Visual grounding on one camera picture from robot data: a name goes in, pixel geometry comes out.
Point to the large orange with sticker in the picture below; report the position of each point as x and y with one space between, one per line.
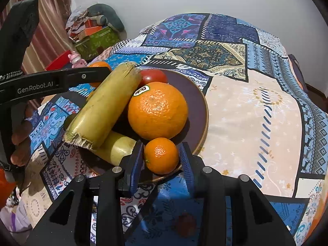
157 110

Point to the blue patchwork printed blanket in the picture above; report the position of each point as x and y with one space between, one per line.
243 112

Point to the long yellow-green sugarcane piece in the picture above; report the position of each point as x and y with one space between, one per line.
105 105

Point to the brown round plate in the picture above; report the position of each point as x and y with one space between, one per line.
194 112

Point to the person's left hand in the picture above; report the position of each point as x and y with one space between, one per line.
21 143

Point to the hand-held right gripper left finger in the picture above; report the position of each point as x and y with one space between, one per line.
135 171

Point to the pale crumpled cloth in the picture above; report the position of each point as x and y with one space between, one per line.
15 219

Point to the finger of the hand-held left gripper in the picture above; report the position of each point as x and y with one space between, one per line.
84 76

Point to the grey cushion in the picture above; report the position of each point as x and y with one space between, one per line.
107 14

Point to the brown striped curtain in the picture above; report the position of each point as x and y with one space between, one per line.
48 18

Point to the small mandarin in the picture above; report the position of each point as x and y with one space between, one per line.
161 156

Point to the dark purple bag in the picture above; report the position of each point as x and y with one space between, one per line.
297 71

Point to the red tomato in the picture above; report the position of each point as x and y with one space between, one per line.
155 76

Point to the plain orange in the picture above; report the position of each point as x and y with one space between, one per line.
98 64

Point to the orange box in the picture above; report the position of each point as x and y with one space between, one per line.
91 32

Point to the green patterned box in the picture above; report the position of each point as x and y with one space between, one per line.
98 42

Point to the floral cloth pile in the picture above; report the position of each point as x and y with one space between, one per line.
76 20

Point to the wooden door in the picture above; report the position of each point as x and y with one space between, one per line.
317 56

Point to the pink toy figure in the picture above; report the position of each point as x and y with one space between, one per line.
76 60

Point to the dark red jujube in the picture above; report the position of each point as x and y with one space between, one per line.
185 224

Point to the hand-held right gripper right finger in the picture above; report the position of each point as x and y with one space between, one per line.
187 169

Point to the red box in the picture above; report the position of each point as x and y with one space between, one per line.
59 60

